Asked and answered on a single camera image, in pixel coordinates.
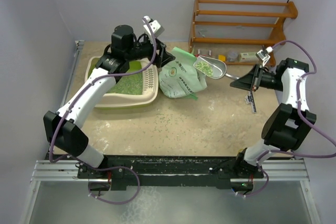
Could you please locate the green white carton box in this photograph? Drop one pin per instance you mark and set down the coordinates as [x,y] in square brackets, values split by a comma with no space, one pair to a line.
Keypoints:
[248,57]

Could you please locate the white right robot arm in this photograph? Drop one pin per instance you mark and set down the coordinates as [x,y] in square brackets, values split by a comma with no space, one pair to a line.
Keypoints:
[288,126]

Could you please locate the green cat litter bag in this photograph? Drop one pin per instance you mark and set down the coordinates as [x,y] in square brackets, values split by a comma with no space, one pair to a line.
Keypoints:
[179,78]

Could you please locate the silver metal scoop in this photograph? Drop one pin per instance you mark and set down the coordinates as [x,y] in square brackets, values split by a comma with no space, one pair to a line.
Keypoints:
[212,68]

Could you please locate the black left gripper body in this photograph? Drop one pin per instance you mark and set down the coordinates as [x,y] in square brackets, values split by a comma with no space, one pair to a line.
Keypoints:
[157,60]

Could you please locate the green litter pellets pile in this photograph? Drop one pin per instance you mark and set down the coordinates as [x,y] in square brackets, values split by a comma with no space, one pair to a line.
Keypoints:
[130,85]

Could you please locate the yellow small block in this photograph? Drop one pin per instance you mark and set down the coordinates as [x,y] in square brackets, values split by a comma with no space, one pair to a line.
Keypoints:
[222,58]

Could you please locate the wooden shelf rack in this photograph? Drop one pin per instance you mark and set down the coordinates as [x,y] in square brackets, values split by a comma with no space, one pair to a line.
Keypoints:
[276,35]

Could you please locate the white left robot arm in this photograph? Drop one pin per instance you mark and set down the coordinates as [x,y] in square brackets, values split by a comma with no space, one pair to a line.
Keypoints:
[63,128]

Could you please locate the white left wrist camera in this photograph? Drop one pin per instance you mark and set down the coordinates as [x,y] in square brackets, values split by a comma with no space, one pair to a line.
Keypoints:
[155,26]

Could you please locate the black white bag sealing strip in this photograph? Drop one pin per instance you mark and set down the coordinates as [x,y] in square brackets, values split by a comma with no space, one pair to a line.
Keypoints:
[249,99]

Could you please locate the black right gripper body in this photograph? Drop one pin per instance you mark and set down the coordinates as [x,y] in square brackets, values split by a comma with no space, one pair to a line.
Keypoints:
[259,71]

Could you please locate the grey round container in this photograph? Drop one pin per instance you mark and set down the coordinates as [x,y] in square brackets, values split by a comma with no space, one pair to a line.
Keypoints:
[232,56]

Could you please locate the beige green litter box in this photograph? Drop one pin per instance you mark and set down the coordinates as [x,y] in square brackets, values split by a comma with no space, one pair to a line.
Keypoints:
[149,93]

